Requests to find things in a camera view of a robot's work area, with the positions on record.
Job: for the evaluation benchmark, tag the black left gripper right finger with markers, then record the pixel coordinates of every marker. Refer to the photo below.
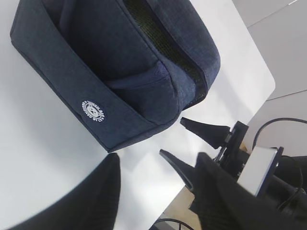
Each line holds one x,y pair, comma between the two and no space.
222,204

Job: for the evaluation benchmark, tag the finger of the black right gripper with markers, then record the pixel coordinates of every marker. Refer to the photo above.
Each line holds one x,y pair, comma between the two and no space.
212,134
186,172

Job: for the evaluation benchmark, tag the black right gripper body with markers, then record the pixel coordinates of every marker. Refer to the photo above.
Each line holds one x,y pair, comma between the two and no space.
231,158

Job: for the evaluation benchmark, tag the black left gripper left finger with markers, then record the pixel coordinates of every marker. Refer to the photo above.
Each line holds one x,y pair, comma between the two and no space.
91,205

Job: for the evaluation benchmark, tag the navy blue fabric lunch bag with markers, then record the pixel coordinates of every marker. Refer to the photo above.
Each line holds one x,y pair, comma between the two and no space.
125,68

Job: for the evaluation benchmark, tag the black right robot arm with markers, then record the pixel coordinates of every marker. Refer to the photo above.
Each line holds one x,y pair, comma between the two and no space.
288,185

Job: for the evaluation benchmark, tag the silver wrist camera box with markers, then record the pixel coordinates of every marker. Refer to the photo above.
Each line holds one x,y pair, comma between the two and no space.
259,168

